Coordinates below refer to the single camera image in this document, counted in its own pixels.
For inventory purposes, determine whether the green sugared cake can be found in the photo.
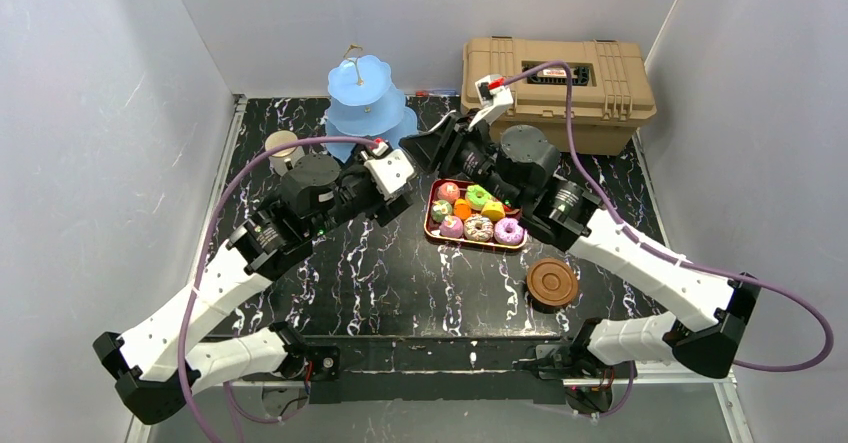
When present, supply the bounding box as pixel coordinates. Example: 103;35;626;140
429;199;453;224

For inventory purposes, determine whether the pink sugared cake ball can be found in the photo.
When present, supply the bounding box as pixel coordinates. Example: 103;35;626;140
439;215;464;239

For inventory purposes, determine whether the blue three-tier cake stand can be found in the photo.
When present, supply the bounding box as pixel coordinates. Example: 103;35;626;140
324;45;418;148

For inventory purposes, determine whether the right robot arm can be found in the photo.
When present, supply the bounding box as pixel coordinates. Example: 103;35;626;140
400;113;759;379

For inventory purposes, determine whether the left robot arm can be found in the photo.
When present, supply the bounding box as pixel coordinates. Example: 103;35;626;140
93;149;415;425

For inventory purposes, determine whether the pink sugared cake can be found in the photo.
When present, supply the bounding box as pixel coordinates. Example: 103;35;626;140
436;181;461;205

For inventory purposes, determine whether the green glazed donut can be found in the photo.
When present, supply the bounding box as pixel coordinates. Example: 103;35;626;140
464;184;493;212

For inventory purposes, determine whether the orange cookie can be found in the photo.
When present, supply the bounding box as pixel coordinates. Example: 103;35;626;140
453;198;473;221

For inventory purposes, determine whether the red blue pen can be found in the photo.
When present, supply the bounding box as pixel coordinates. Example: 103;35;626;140
414;89;459;98

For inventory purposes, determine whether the yellow cake slice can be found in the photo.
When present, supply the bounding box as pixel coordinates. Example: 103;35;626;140
480;199;506;223

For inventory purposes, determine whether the beige ribbed mug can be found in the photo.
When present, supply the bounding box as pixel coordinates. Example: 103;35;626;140
264;130;305;176

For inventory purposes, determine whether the purple glazed donut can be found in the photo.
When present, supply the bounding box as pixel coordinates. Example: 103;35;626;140
494;217;525;246

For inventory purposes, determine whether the round brown wooden box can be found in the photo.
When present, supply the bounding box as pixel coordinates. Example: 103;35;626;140
525;258;579;308

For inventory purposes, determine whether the tan plastic toolbox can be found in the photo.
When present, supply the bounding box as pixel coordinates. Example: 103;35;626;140
460;37;656;156

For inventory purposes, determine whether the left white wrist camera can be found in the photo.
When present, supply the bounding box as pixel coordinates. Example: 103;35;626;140
364;149;416;201

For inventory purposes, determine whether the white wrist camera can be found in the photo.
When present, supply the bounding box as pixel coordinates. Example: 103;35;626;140
469;74;514;129
364;149;416;201

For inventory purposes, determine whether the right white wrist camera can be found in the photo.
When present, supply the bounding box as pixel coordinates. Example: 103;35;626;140
469;74;514;129

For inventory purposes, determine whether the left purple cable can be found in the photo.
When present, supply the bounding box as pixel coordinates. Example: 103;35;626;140
176;135;387;443

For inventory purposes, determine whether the purple cable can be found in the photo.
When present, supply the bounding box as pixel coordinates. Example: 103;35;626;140
503;60;835;421
176;135;387;443

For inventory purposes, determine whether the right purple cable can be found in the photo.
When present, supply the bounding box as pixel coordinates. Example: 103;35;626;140
503;60;835;421

